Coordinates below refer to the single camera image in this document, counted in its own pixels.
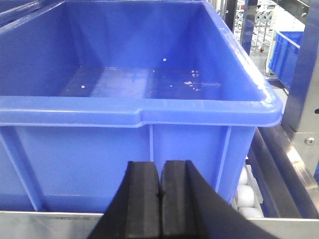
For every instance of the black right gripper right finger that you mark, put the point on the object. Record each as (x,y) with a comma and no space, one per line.
(191,209)

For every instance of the upper shelf right blue bin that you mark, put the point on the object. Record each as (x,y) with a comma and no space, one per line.
(88,85)

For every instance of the distant blue crate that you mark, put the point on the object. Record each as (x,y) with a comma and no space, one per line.
(285,54)

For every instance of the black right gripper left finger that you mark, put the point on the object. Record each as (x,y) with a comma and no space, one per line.
(134,212)

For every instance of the steel shelf front beam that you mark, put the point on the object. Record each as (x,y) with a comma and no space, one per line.
(63,225)

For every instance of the white roller conveyor rail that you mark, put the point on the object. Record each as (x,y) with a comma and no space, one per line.
(247,199)

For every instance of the perforated steel shelf post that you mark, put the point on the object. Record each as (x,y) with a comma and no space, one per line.
(301,116)

